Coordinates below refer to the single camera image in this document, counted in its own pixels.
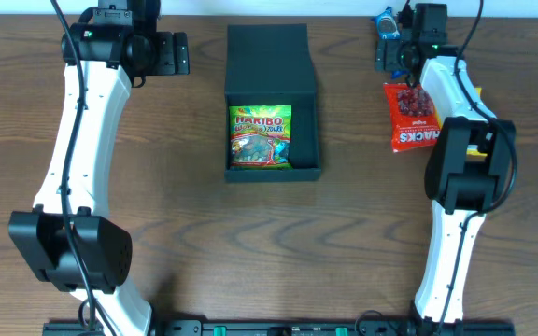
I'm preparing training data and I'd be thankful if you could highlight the blue Oreo cookie pack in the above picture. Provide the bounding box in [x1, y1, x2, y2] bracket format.
[372, 7, 400, 40]

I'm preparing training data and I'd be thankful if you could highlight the red Hacks candy bag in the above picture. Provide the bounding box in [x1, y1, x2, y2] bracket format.
[383, 83, 440, 153]

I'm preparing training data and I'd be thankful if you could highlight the black gift box with lid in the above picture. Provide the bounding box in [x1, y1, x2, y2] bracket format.
[224, 23, 321, 183]

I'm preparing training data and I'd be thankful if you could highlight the yellow seeds snack bag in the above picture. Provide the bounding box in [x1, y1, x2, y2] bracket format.
[467, 86, 486, 158]

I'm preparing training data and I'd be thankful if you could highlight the green Haribo gummy bag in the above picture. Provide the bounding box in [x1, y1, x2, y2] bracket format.
[229, 105, 292, 170]

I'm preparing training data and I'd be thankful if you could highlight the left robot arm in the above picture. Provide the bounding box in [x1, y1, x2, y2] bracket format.
[8, 0, 190, 335]

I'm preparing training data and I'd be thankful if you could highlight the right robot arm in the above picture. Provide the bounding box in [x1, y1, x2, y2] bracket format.
[373, 3, 517, 335]

